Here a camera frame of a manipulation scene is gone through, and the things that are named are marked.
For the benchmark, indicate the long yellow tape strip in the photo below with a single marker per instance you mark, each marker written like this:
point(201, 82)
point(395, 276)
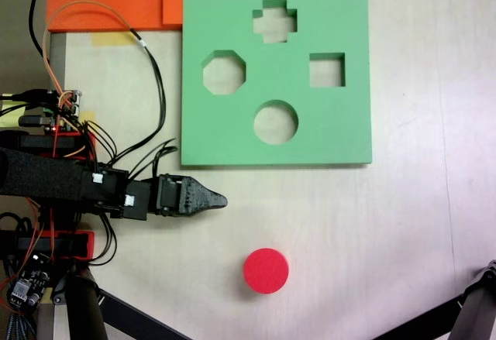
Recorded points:
point(112, 39)

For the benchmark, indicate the small black circuit board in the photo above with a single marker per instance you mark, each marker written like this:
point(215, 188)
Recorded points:
point(29, 282)

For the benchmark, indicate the red cylinder block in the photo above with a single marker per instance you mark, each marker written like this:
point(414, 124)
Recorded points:
point(265, 270)

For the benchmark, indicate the yellow sticky note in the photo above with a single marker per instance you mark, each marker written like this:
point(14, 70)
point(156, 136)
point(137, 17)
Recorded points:
point(9, 113)

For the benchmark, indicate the black tripod leg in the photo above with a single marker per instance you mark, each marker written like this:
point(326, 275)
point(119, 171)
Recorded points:
point(478, 297)
point(85, 309)

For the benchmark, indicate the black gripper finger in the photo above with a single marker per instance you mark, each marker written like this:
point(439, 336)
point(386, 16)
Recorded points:
point(193, 208)
point(197, 193)

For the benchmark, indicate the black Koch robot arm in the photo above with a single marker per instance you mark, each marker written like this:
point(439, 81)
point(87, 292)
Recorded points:
point(38, 177)

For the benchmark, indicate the green shape sorter board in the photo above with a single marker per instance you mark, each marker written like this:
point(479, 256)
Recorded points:
point(341, 134)

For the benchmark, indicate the black tripod strut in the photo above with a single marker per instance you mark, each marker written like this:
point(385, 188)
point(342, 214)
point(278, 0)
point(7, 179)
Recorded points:
point(135, 320)
point(418, 320)

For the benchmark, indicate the small yellow tape piece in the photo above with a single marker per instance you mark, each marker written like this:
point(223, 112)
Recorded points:
point(87, 116)

